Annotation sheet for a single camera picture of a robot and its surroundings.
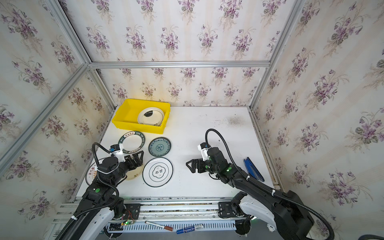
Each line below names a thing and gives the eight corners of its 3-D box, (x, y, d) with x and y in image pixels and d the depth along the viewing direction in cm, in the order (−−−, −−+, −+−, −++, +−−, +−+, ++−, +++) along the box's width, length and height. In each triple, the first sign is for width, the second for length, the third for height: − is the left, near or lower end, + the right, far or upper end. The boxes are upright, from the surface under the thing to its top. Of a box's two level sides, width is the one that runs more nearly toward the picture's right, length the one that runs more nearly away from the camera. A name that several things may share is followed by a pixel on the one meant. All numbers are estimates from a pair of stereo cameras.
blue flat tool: (256, 185, 85) (259, 182, 81) (240, 162, 93) (242, 159, 89) (262, 181, 86) (265, 179, 82) (246, 160, 94) (248, 156, 91)
